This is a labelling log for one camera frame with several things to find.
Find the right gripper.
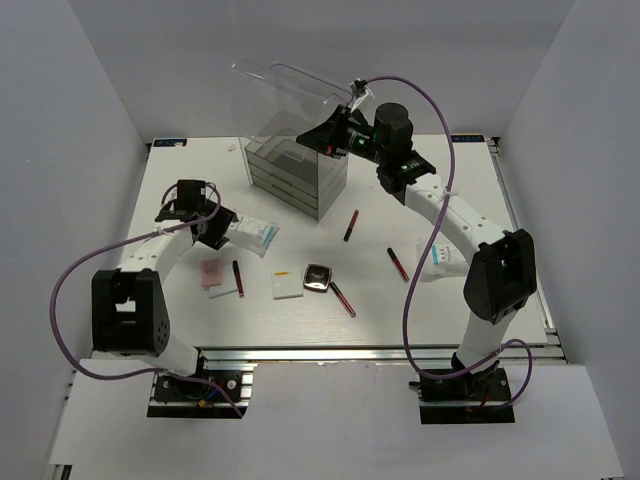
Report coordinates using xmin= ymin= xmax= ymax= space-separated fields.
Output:
xmin=296 ymin=105 xmax=389 ymax=166

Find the white cotton pad pack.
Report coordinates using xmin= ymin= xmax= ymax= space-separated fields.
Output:
xmin=420 ymin=243 xmax=469 ymax=283
xmin=226 ymin=212 xmax=280 ymax=258

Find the clear acrylic drawer organizer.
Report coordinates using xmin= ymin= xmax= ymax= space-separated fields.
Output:
xmin=231 ymin=60 xmax=352 ymax=221

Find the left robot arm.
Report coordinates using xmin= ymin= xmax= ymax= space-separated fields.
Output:
xmin=91 ymin=180 xmax=237 ymax=399

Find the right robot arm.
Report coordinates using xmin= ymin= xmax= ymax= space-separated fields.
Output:
xmin=296 ymin=103 xmax=537 ymax=399

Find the pink makeup card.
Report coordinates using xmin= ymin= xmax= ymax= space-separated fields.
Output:
xmin=200 ymin=259 xmax=224 ymax=289

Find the dark red lip gloss left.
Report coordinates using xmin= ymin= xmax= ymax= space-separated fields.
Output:
xmin=232 ymin=259 xmax=245 ymax=298

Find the white flat packet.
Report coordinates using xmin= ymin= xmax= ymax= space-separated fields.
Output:
xmin=207 ymin=264 xmax=237 ymax=299

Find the white square compact box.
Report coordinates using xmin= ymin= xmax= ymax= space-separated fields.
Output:
xmin=272 ymin=269 xmax=303 ymax=300

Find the blue label left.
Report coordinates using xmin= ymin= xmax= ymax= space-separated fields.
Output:
xmin=152 ymin=138 xmax=187 ymax=148

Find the blue label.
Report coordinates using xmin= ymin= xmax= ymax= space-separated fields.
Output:
xmin=152 ymin=138 xmax=187 ymax=148
xmin=451 ymin=134 xmax=486 ymax=143

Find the black gold compact case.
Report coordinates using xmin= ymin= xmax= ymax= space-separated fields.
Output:
xmin=303 ymin=264 xmax=332 ymax=293

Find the blue label right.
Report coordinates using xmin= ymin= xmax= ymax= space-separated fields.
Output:
xmin=451 ymin=134 xmax=486 ymax=143

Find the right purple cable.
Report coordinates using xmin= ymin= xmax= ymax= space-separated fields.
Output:
xmin=352 ymin=74 xmax=534 ymax=412

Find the purple cable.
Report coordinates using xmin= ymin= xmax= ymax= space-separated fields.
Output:
xmin=49 ymin=182 xmax=249 ymax=419
xmin=352 ymin=74 xmax=534 ymax=412

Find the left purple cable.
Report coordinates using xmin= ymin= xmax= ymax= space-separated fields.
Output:
xmin=49 ymin=182 xmax=249 ymax=419

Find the aluminium front rail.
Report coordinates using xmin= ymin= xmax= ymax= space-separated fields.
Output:
xmin=202 ymin=345 xmax=565 ymax=363

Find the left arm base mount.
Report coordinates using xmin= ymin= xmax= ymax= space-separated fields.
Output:
xmin=147 ymin=367 xmax=253 ymax=420

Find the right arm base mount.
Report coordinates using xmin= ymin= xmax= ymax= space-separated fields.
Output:
xmin=409 ymin=368 xmax=515 ymax=425

